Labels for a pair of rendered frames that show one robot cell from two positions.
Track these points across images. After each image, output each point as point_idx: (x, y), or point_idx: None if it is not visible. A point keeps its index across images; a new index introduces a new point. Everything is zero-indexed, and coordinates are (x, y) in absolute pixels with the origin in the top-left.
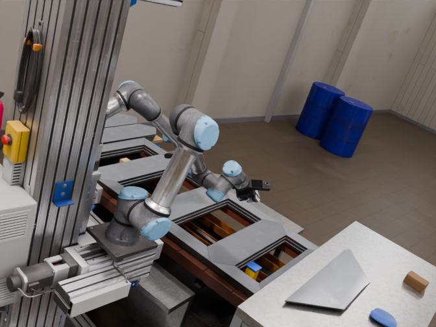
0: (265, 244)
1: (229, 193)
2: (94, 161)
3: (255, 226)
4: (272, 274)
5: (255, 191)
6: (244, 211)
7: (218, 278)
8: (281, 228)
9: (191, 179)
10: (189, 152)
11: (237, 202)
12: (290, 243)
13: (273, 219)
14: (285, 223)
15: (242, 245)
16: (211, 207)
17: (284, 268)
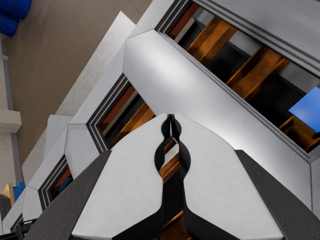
0: (191, 70)
1: (75, 120)
2: None
3: (141, 84)
4: (316, 56)
5: (144, 205)
6: (107, 100)
7: None
8: (139, 38)
9: (57, 173)
10: None
11: (92, 111)
12: (169, 21)
13: (120, 52)
14: (114, 36)
15: (208, 123)
16: None
17: (277, 26)
